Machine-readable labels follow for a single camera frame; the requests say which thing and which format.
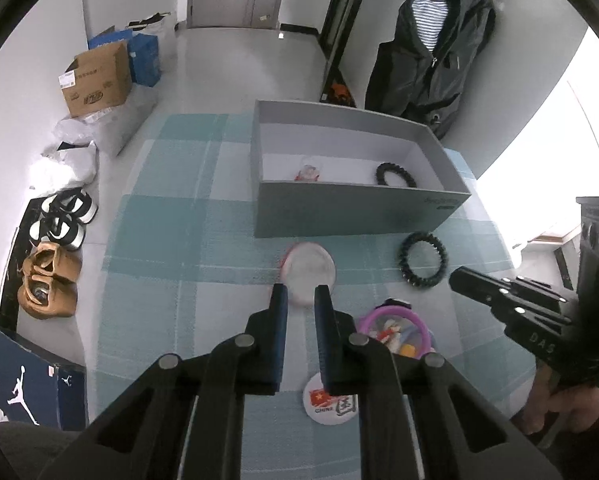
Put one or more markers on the black jacket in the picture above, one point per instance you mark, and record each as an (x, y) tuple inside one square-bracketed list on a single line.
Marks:
[(429, 75)]

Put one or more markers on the crumpled white plastic bag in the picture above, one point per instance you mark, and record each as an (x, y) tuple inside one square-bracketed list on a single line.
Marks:
[(64, 170)]

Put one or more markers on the grey cardboard box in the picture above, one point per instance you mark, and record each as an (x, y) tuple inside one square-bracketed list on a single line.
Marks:
[(339, 200)]

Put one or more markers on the black white shoe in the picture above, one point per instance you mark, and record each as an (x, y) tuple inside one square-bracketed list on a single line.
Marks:
[(56, 230), (74, 205)]

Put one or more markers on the orange black item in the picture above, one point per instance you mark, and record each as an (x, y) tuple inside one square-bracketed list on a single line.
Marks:
[(340, 94)]

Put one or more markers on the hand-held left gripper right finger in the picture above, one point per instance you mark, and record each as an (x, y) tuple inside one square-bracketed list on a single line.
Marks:
[(324, 345)]

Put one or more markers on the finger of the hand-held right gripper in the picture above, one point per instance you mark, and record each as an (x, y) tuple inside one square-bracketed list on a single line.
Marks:
[(539, 290), (472, 285)]

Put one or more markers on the black floor mat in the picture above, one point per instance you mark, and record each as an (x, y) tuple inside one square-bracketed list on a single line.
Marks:
[(14, 280)]

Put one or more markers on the person's right hand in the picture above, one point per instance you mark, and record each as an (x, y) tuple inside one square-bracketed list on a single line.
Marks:
[(564, 405)]

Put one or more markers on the blue white box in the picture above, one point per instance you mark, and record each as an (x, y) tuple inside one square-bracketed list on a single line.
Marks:
[(106, 40)]

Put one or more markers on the navy shoe box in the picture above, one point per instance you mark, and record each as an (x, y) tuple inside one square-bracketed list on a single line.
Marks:
[(29, 385)]

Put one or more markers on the dark door frame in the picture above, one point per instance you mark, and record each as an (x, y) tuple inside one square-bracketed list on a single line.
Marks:
[(342, 25)]

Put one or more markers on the striped shirt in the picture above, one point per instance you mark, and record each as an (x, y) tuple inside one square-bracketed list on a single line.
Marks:
[(429, 22)]

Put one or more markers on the pink yellow small trinket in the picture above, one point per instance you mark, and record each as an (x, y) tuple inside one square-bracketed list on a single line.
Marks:
[(397, 335)]

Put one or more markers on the red white small trinket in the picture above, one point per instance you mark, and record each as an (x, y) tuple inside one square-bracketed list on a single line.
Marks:
[(308, 172)]

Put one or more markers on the white round badge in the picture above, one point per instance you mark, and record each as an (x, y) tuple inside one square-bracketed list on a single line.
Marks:
[(319, 410)]

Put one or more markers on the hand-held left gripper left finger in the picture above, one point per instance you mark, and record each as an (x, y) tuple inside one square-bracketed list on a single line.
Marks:
[(278, 345)]

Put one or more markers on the brown cardboard box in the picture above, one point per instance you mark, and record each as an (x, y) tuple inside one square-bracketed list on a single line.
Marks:
[(96, 80)]

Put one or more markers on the teal checked cloth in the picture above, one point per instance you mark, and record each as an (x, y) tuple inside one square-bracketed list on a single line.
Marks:
[(179, 260)]

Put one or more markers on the purple bangle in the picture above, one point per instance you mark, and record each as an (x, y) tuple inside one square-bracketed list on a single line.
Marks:
[(367, 322)]

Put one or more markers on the brown shoe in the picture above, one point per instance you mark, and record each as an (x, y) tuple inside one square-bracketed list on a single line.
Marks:
[(49, 265), (46, 297)]

